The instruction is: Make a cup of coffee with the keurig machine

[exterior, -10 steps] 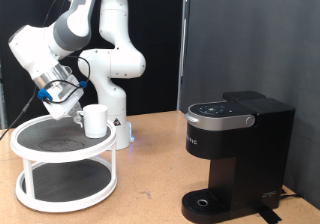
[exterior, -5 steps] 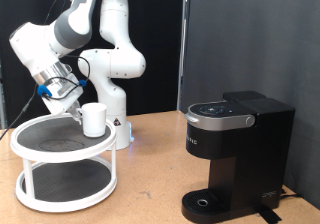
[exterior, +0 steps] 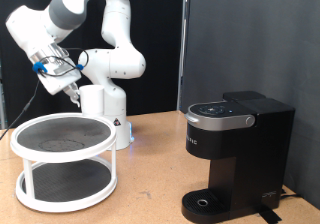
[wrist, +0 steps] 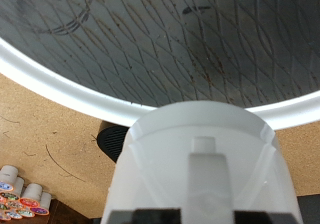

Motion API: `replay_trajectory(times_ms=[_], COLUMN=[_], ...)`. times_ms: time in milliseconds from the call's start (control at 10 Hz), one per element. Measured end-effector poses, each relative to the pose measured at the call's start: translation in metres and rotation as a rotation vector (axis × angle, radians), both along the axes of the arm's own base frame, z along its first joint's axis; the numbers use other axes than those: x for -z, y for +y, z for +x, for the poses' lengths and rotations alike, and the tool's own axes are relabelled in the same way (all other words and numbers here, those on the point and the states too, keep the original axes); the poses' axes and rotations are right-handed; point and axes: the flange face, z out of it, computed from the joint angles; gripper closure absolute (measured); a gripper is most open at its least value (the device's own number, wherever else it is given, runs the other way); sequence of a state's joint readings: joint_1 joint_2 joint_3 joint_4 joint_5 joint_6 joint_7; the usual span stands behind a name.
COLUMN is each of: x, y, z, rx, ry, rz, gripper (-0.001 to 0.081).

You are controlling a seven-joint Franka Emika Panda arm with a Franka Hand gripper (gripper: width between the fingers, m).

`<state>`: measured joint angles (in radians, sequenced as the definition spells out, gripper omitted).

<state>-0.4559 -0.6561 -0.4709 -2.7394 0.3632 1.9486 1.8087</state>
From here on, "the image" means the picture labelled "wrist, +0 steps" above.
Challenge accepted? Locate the white pod blue lid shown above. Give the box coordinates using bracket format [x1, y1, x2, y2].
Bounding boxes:
[0, 164, 20, 193]

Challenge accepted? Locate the pod with light blue lid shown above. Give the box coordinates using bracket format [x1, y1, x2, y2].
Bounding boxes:
[4, 209, 24, 221]

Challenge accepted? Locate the pod with brown lid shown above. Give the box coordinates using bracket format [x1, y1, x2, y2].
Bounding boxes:
[6, 199, 26, 211]

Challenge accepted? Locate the white pod purple lid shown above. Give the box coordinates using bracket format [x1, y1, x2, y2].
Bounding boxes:
[30, 191, 53, 217]

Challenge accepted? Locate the white pod orange lid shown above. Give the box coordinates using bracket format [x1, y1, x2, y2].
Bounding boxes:
[18, 182, 43, 209]

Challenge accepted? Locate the pod with teal lid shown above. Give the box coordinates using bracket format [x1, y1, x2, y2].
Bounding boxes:
[16, 207, 36, 219]

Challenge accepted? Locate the black Keurig coffee machine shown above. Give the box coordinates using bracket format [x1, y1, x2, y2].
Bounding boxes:
[96, 123, 320, 224]

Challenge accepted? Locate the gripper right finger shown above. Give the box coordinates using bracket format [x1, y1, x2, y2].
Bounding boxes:
[234, 211, 298, 224]

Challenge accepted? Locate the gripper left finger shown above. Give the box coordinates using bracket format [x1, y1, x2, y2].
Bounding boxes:
[109, 208, 183, 224]

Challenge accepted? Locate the white two-tier turntable stand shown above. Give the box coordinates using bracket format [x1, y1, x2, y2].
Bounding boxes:
[0, 0, 320, 132]

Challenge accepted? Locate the white mug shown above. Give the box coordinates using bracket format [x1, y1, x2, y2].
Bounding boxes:
[99, 100, 305, 224]

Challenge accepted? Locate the white pod green lid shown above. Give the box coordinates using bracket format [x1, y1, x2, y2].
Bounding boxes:
[1, 177, 25, 202]

